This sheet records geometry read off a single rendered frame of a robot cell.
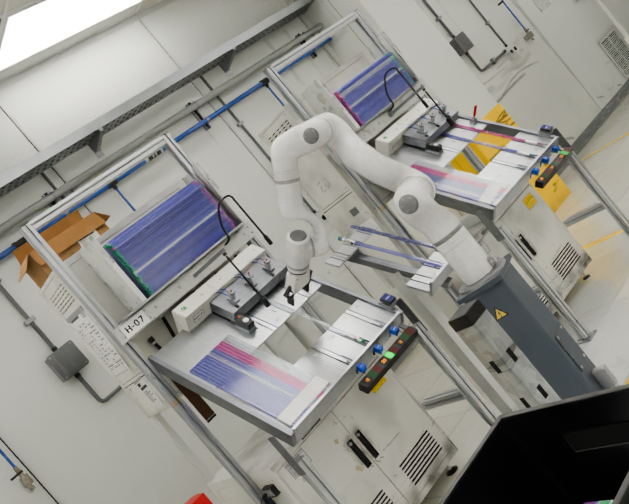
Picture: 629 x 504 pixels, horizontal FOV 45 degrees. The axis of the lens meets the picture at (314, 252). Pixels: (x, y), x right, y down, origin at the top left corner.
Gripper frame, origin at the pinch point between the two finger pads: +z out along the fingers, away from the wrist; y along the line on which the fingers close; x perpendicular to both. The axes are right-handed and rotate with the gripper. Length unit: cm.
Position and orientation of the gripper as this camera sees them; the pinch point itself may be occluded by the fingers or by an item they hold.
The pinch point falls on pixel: (298, 295)
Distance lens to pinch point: 296.5
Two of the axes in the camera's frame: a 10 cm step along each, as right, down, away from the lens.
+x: 8.0, 4.3, -4.2
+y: -6.0, 5.5, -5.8
